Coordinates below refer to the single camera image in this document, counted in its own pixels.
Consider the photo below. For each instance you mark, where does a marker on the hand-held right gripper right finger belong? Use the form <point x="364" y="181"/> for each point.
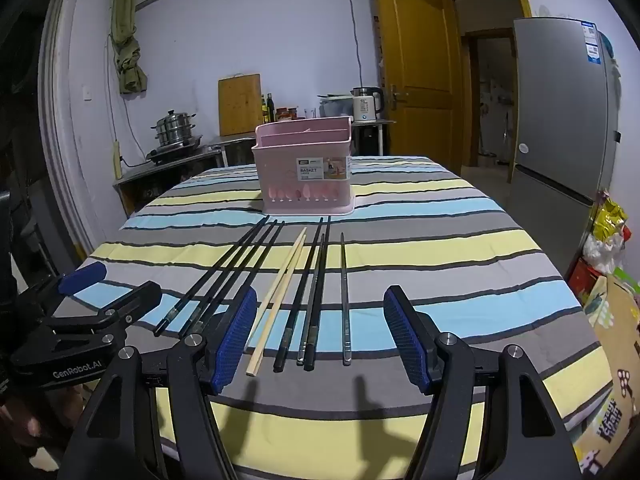
<point x="407" y="340"/>

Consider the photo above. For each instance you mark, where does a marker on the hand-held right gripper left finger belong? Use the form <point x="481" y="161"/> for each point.
<point x="232" y="340"/>

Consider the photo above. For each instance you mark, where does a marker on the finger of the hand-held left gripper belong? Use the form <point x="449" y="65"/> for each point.
<point x="82" y="276"/>
<point x="135" y="302"/>

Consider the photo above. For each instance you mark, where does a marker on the wooden chopstick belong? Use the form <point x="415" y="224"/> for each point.
<point x="273" y="305"/>
<point x="281" y="305"/>

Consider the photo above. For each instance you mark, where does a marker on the black chopstick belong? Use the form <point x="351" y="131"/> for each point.
<point x="212" y="275"/>
<point x="229" y="278"/>
<point x="245" y="270"/>
<point x="313" y="330"/>
<point x="300" y="294"/>

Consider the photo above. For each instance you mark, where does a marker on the grey metal chopstick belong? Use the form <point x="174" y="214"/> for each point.
<point x="344" y="300"/>
<point x="309" y="310"/>

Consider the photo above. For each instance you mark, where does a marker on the pink utensil basket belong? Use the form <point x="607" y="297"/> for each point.
<point x="280" y="170"/>

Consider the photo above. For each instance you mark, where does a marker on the striped tablecloth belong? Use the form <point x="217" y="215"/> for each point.
<point x="425" y="240"/>

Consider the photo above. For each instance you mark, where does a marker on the steel stove cabinet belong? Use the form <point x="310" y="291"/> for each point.
<point x="150" y="175"/>

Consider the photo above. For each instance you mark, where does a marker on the gas stove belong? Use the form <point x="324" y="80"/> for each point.
<point x="175" y="152"/>

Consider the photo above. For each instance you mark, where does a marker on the steel steamer pot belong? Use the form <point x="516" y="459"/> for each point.
<point x="172" y="127"/>

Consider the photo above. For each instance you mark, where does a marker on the steel counter table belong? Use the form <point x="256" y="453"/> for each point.
<point x="235" y="141"/>

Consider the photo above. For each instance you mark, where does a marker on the printed cardboard box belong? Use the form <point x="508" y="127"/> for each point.
<point x="617" y="360"/>

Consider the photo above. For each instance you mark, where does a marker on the white plastic bag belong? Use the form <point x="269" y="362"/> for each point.
<point x="602" y="252"/>

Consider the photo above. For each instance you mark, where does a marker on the wooden cutting board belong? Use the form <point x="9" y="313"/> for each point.
<point x="240" y="105"/>

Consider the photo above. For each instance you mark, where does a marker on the white electric kettle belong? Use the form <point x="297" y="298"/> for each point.
<point x="365" y="107"/>

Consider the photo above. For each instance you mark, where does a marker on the yellow snack bag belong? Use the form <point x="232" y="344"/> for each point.
<point x="610" y="217"/>

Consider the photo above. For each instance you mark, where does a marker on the clear drinking glass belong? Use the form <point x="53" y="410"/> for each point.
<point x="307" y="113"/>

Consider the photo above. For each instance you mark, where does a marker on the grey plastic storage box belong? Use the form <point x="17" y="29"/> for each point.
<point x="335" y="106"/>

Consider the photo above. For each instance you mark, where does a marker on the green hanging cloth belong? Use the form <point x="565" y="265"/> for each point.
<point x="127" y="35"/>

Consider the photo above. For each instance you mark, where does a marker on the yellow wooden door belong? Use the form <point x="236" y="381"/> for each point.
<point x="420" y="70"/>

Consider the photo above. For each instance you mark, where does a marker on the grey refrigerator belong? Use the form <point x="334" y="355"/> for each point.
<point x="560" y="110"/>

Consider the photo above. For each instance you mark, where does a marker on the beige wall power strip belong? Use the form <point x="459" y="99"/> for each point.
<point x="117" y="160"/>

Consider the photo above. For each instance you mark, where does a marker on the wall calendar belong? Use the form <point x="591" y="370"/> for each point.
<point x="379" y="45"/>

